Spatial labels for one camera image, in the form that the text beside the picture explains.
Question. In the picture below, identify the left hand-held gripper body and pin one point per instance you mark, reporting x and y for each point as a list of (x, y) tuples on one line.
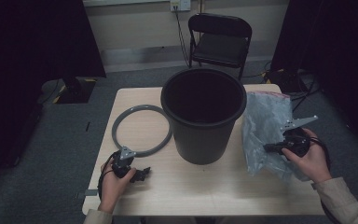
[(125, 157)]

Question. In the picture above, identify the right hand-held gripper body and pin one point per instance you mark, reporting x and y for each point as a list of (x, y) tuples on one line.
[(296, 140)]

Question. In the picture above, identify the grey plastic trash bag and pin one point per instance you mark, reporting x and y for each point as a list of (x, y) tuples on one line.
[(261, 133)]

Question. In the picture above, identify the black plastic trash bin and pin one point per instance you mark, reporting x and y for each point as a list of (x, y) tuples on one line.
[(205, 143)]

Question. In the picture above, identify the person's left hand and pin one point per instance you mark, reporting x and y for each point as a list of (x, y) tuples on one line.
[(112, 189)]

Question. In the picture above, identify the person's right hand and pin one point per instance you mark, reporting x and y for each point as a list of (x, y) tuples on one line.
[(313, 165)]

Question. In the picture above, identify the grey tape piece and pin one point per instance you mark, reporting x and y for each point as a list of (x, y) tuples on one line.
[(90, 192)]

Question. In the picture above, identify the black stand base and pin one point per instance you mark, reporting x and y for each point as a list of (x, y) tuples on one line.
[(74, 91)]

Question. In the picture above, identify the black curtain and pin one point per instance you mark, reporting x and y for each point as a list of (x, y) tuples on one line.
[(338, 46), (28, 46)]

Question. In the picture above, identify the black folding chair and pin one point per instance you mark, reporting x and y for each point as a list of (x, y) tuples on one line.
[(220, 46)]

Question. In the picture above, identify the white wall socket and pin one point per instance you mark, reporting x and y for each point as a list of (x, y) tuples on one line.
[(180, 4)]

